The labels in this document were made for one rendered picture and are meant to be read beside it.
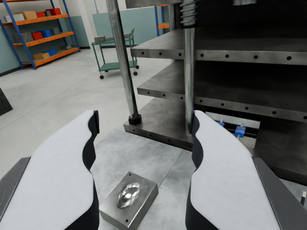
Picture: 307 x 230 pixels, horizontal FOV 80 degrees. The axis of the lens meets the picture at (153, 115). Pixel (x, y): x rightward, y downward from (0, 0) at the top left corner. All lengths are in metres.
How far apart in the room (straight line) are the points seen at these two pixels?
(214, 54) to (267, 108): 0.35
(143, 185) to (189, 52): 0.63
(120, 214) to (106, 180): 0.26
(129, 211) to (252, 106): 0.72
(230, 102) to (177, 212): 0.57
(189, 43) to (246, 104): 0.40
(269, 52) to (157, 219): 0.79
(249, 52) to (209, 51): 0.17
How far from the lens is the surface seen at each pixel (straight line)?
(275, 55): 0.91
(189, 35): 0.91
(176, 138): 1.15
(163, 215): 0.82
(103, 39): 4.64
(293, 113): 1.02
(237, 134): 1.06
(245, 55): 0.92
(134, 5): 1.13
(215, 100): 1.03
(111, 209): 0.80
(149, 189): 0.81
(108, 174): 1.00
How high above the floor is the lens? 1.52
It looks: 32 degrees down
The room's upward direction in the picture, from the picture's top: 8 degrees counter-clockwise
